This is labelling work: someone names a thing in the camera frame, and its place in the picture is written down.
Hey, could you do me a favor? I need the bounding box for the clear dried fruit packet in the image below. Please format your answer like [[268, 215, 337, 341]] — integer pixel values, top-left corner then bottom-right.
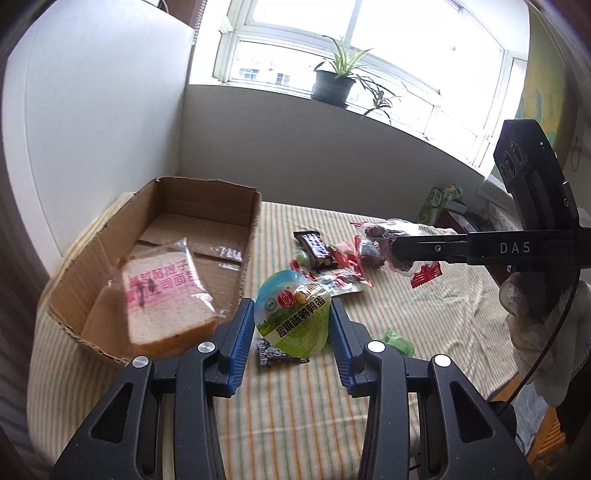
[[353, 218, 419, 273]]

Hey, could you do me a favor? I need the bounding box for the red white candy wrapper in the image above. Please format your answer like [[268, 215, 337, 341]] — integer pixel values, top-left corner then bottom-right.
[[410, 261, 443, 289]]

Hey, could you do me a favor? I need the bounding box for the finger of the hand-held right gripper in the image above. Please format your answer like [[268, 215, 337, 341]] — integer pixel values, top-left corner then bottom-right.
[[390, 233, 467, 274]]

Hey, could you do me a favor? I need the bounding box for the person's right hand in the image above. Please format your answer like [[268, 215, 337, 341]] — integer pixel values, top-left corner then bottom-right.
[[499, 272, 591, 407]]

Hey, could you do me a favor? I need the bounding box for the green quail egg packet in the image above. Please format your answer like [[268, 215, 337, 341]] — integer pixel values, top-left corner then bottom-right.
[[255, 270, 332, 357]]

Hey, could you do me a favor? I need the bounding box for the red white snack packet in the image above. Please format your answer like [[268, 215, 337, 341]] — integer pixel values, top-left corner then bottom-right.
[[290, 240, 374, 296]]

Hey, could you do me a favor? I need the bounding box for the small trailing plant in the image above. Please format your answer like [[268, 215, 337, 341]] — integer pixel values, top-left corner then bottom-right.
[[361, 76, 402, 125]]

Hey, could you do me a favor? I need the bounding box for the potted spider plant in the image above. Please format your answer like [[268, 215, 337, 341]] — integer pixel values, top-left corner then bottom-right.
[[310, 36, 375, 109]]

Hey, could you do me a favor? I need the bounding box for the dark chocolate bar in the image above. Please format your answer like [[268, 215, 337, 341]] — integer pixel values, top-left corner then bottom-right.
[[294, 229, 338, 271]]

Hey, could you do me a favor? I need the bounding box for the black patterned snack packet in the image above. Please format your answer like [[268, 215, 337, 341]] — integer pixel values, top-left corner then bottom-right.
[[255, 337, 308, 367]]

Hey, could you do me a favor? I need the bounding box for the window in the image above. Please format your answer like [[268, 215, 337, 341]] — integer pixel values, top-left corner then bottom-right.
[[187, 0, 529, 178]]

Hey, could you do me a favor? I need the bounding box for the white lace cloth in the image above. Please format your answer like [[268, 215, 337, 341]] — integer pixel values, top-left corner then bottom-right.
[[478, 178, 527, 232]]

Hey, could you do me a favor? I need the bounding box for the wall map poster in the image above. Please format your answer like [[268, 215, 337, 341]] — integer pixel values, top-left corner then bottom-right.
[[515, 9, 580, 144]]

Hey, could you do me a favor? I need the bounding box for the black cable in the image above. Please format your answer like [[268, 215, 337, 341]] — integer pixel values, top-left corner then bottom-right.
[[489, 272, 583, 416]]

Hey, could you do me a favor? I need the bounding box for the cardboard box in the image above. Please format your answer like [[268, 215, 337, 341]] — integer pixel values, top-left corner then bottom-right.
[[46, 176, 262, 367]]

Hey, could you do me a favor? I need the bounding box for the green carton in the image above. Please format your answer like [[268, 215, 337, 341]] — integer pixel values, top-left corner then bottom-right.
[[417, 184, 463, 226]]

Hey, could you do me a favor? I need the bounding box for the wrapped sliced bread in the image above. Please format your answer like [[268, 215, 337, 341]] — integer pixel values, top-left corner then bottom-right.
[[111, 237, 220, 358]]

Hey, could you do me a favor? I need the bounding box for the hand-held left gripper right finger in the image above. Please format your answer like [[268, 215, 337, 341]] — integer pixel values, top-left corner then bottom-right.
[[329, 300, 536, 480]]

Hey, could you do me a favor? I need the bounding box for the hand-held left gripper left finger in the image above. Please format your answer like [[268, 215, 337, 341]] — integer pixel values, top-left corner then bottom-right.
[[50, 298, 257, 480]]

